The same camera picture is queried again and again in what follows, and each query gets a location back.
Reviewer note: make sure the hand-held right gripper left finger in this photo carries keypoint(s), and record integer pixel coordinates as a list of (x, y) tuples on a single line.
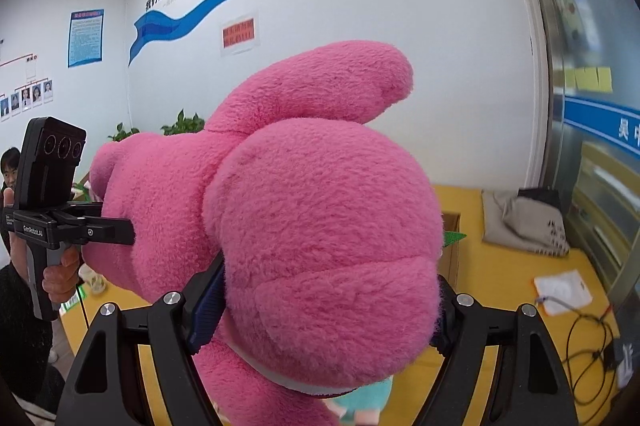
[(150, 346)]

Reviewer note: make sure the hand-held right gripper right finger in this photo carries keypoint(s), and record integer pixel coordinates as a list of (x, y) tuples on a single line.
[(505, 346)]

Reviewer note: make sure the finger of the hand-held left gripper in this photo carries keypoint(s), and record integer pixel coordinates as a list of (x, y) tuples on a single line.
[(107, 231), (87, 208)]

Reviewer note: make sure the cardboard box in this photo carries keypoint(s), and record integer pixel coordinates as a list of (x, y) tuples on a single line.
[(450, 266)]

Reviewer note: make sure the pink plush toy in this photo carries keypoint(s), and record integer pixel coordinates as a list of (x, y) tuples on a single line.
[(320, 206)]

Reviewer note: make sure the person's left forearm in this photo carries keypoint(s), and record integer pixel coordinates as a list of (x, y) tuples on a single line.
[(25, 336)]

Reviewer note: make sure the person's left hand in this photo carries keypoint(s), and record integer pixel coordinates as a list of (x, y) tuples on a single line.
[(61, 276)]

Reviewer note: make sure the grey cloth bag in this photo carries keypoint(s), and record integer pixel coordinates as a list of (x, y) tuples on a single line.
[(525, 223)]

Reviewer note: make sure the green potted plant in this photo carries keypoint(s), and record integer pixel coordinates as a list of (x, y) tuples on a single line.
[(182, 126)]

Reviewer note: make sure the teal plush toy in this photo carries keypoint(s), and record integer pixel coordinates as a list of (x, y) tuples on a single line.
[(362, 398)]

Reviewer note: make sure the blue sign banner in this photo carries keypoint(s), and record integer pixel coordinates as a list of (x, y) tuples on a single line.
[(605, 126)]

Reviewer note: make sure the yellow sticky notes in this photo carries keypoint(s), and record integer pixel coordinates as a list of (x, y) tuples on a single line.
[(589, 79)]

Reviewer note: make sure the wall photo chart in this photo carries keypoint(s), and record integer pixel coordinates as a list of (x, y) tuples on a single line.
[(25, 93)]

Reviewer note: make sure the blue wall poster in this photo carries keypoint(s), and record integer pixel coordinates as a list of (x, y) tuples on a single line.
[(86, 38)]

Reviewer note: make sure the red wall notice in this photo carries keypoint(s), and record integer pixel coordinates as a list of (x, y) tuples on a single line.
[(241, 33)]

